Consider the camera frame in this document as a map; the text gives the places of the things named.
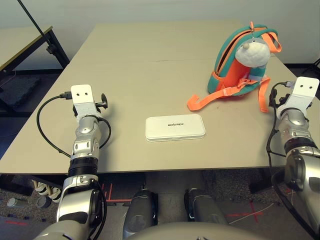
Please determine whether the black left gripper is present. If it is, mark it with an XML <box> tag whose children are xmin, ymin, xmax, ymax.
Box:
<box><xmin>93</xmin><ymin>93</ymin><xmax>110</xmax><ymax>110</ymax></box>

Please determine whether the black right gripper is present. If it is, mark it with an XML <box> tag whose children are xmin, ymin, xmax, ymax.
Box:
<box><xmin>269</xmin><ymin>87</ymin><xmax>289</xmax><ymax>109</ymax></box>

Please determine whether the grey white plush keychain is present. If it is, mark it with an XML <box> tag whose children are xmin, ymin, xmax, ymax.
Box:
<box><xmin>235</xmin><ymin>36</ymin><xmax>271</xmax><ymax>71</ymax></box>

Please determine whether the teal orange backpack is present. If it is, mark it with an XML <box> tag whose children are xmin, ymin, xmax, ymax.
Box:
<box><xmin>187</xmin><ymin>21</ymin><xmax>283</xmax><ymax>113</ymax></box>

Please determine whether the white Unitree box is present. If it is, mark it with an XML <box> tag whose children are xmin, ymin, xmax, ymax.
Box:
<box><xmin>145</xmin><ymin>114</ymin><xmax>207</xmax><ymax>143</ymax></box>

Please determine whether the black table base foot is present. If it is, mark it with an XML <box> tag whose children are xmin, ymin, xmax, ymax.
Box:
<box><xmin>0</xmin><ymin>174</ymin><xmax>33</xmax><ymax>197</ymax></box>
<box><xmin>247</xmin><ymin>167</ymin><xmax>276</xmax><ymax>194</ymax></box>

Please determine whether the black foam floor mat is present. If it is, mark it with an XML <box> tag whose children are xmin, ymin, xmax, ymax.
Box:
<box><xmin>0</xmin><ymin>74</ymin><xmax>42</xmax><ymax>108</ymax></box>

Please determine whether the black framed side table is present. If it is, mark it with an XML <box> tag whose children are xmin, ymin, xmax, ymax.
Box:
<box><xmin>0</xmin><ymin>24</ymin><xmax>71</xmax><ymax>76</ymax></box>

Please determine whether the white caster wheel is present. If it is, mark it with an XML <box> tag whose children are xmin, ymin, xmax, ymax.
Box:
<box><xmin>33</xmin><ymin>181</ymin><xmax>62</xmax><ymax>203</ymax></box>

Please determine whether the thin black pole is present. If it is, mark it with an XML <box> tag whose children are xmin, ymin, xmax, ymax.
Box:
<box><xmin>16</xmin><ymin>0</ymin><xmax>57</xmax><ymax>55</ymax></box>

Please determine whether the grey robot left leg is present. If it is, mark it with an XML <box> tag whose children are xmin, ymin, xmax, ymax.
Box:
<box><xmin>123</xmin><ymin>188</ymin><xmax>158</xmax><ymax>240</ymax></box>

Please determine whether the grey robot leg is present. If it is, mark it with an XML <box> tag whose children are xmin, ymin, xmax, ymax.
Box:
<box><xmin>184</xmin><ymin>187</ymin><xmax>228</xmax><ymax>226</ymax></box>
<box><xmin>123</xmin><ymin>188</ymin><xmax>158</xmax><ymax>240</ymax></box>

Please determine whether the dark tape roll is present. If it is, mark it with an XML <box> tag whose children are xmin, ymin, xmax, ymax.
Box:
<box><xmin>36</xmin><ymin>196</ymin><xmax>52</xmax><ymax>209</ymax></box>

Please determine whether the grey robot right leg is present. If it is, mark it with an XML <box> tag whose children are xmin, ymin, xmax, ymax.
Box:
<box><xmin>184</xmin><ymin>187</ymin><xmax>228</xmax><ymax>226</ymax></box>

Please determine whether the grey cylindrical can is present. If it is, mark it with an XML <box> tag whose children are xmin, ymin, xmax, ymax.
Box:
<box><xmin>6</xmin><ymin>197</ymin><xmax>26</xmax><ymax>208</ymax></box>

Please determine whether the grey robot torso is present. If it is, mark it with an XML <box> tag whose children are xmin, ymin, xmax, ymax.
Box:
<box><xmin>127</xmin><ymin>221</ymin><xmax>251</xmax><ymax>240</ymax></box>

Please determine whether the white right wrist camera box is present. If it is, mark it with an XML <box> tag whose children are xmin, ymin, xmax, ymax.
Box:
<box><xmin>279</xmin><ymin>76</ymin><xmax>320</xmax><ymax>114</ymax></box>

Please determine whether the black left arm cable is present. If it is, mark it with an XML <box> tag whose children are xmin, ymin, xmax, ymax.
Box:
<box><xmin>36</xmin><ymin>91</ymin><xmax>112</xmax><ymax>158</ymax></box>

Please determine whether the white floor cable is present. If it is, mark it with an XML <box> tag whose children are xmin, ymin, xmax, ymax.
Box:
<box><xmin>228</xmin><ymin>202</ymin><xmax>275</xmax><ymax>225</ymax></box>

